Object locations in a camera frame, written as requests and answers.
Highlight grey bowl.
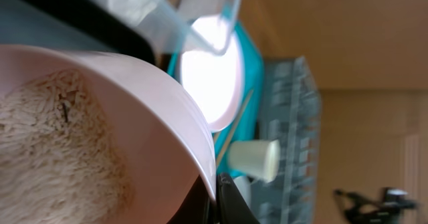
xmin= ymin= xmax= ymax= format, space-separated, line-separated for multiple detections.
xmin=233 ymin=176 xmax=251 ymax=207

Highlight pink bowl with rice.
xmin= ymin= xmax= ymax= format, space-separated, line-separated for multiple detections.
xmin=1 ymin=45 xmax=216 ymax=223

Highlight teal serving tray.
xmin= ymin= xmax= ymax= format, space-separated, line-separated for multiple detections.
xmin=167 ymin=22 xmax=264 ymax=178

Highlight large white plate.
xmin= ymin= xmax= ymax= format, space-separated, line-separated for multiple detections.
xmin=179 ymin=15 xmax=247 ymax=134

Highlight clear plastic bin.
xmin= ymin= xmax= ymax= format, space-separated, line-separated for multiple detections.
xmin=90 ymin=0 xmax=241 ymax=55

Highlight wooden chopstick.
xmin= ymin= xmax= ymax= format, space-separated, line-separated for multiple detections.
xmin=215 ymin=89 xmax=253 ymax=168

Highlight rice pile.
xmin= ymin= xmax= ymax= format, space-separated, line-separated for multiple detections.
xmin=1 ymin=69 xmax=134 ymax=224

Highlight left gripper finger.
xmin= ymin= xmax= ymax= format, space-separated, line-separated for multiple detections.
xmin=169 ymin=173 xmax=259 ymax=224

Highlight black tray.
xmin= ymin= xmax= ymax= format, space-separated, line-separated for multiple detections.
xmin=0 ymin=0 xmax=158 ymax=66

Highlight white paper cup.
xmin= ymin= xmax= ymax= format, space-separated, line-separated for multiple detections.
xmin=227 ymin=140 xmax=281 ymax=183

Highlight grey dishwasher rack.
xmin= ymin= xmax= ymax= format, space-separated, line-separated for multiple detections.
xmin=251 ymin=57 xmax=322 ymax=224

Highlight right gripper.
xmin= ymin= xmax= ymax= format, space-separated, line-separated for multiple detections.
xmin=333 ymin=187 xmax=418 ymax=224

